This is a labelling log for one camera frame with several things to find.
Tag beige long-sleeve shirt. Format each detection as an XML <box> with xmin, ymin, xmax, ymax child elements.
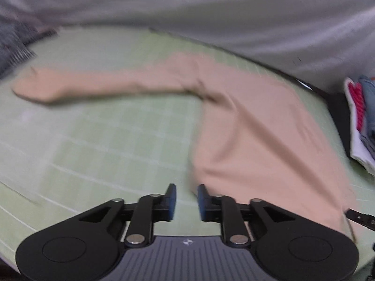
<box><xmin>12</xmin><ymin>51</ymin><xmax>360</xmax><ymax>240</ymax></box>

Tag folded blue denim garment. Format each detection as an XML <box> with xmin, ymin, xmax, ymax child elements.
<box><xmin>359</xmin><ymin>74</ymin><xmax>375</xmax><ymax>165</ymax></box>

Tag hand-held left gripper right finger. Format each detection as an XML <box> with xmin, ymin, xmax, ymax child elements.
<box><xmin>197</xmin><ymin>184</ymin><xmax>297</xmax><ymax>247</ymax></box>

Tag grey printed sheet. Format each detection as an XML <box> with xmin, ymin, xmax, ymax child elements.
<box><xmin>0</xmin><ymin>0</ymin><xmax>375</xmax><ymax>95</ymax></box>

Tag blue plaid shirt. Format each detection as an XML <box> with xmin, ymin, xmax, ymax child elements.
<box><xmin>0</xmin><ymin>20</ymin><xmax>58</xmax><ymax>75</ymax></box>

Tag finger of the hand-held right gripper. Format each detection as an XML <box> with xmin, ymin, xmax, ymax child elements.
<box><xmin>345</xmin><ymin>208</ymin><xmax>375</xmax><ymax>231</ymax></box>

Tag green checked bedsheet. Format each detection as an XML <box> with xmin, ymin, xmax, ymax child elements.
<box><xmin>0</xmin><ymin>26</ymin><xmax>375</xmax><ymax>270</ymax></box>

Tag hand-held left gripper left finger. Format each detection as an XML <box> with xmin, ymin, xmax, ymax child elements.
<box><xmin>79</xmin><ymin>183</ymin><xmax>177</xmax><ymax>247</ymax></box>

